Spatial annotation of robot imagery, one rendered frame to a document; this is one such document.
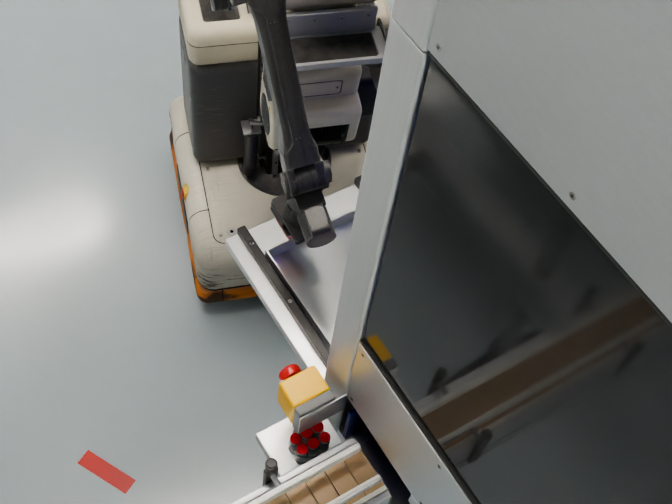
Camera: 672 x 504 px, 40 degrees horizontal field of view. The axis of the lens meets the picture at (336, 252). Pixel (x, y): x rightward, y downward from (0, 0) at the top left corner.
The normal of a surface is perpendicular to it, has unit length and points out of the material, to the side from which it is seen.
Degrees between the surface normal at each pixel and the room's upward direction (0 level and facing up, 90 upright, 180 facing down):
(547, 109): 90
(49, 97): 0
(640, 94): 90
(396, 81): 90
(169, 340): 0
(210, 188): 0
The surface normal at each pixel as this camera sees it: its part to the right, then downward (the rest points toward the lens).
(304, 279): 0.09, -0.56
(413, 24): -0.85, 0.39
